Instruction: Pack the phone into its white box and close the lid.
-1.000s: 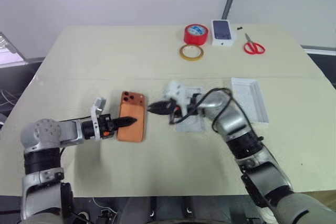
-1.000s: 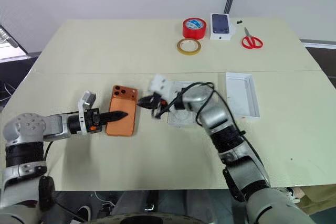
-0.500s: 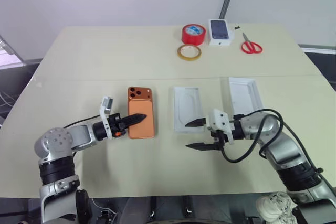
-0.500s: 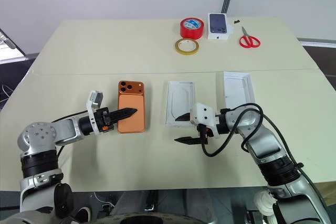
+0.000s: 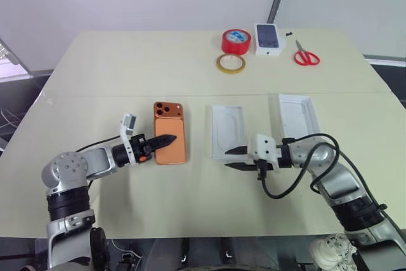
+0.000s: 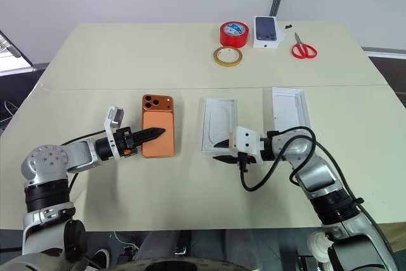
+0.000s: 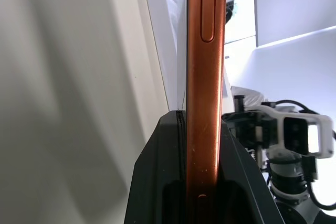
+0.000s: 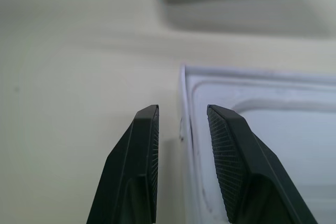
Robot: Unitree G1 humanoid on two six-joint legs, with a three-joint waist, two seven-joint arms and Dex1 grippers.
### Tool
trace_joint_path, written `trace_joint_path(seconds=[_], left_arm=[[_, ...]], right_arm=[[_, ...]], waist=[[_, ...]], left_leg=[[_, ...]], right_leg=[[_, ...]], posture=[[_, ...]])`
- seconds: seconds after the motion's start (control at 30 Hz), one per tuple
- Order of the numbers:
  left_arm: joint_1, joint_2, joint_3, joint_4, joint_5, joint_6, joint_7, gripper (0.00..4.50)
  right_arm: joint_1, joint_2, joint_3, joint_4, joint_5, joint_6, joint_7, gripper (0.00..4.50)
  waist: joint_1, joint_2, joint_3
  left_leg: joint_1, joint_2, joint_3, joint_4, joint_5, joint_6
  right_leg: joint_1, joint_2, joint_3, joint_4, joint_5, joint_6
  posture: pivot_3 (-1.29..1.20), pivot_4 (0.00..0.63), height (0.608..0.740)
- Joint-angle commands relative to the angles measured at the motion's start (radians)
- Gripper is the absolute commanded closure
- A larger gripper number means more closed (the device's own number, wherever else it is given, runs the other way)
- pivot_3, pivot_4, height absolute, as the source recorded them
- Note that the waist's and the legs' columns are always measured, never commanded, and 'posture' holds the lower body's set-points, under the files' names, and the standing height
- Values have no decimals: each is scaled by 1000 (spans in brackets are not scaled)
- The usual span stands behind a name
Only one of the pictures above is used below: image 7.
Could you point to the white phone box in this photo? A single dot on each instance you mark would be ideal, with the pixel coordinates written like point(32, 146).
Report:
point(168, 37)

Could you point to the orange smartphone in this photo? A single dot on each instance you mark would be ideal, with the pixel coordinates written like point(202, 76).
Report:
point(206, 82)

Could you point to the dark background object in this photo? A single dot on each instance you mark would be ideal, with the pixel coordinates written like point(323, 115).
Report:
point(231, 10)

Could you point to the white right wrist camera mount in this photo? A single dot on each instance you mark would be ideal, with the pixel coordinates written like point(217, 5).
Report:
point(324, 132)

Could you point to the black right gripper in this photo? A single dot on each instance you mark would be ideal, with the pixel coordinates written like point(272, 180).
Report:
point(245, 128)

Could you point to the white background panel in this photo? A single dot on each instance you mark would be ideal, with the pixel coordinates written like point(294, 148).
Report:
point(294, 14)

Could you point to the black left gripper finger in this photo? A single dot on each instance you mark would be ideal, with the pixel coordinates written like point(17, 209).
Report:
point(155, 171)

